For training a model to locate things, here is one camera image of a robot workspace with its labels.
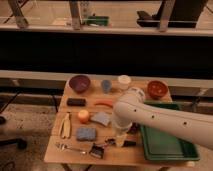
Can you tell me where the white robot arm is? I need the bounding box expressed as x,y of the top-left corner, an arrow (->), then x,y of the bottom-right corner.
112,87 -> 213,150

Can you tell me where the grey blue cloth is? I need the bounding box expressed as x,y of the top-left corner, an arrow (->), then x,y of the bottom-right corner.
90,112 -> 111,127

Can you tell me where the black office chair base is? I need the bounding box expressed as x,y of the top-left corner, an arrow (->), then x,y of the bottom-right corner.
0,116 -> 27,150

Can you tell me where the blue sponge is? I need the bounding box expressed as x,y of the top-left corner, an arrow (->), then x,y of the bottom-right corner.
76,127 -> 96,141

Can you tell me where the orange carrot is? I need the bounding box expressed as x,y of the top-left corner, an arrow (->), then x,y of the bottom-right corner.
94,100 -> 114,108

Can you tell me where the orange apple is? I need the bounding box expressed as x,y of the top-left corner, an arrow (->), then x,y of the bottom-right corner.
78,110 -> 90,124

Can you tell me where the dark grape bunch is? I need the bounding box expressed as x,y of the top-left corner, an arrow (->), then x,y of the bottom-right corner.
128,123 -> 140,134

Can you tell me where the green plastic tray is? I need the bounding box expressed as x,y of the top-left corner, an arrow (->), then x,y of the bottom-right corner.
139,101 -> 201,162

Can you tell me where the red bowl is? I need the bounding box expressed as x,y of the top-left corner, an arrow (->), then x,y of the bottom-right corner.
147,80 -> 168,99

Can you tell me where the white cup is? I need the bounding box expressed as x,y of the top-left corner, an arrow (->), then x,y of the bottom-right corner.
118,75 -> 131,90

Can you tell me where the blue cup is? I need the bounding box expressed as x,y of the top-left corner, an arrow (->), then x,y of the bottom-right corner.
101,80 -> 112,94

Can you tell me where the green box on shelf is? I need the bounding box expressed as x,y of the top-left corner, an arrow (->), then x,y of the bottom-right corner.
85,15 -> 109,26

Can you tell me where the purple bowl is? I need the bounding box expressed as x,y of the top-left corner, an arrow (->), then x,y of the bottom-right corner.
69,75 -> 91,93

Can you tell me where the black rectangular block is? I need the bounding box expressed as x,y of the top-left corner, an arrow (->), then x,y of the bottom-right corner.
67,98 -> 86,106

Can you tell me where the yellow banana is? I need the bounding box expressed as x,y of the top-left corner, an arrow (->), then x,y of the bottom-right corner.
59,113 -> 71,139

